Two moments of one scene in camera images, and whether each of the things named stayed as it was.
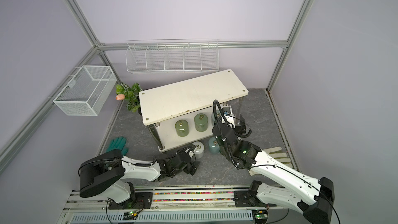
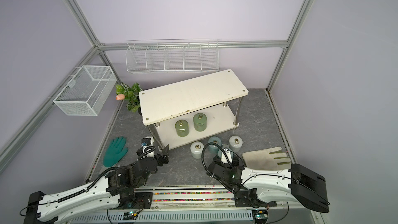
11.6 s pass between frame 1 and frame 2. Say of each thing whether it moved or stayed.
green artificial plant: stayed
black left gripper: moved
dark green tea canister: stayed
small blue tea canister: moved
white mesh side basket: stayed
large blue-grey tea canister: stayed
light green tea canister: stayed
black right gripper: moved
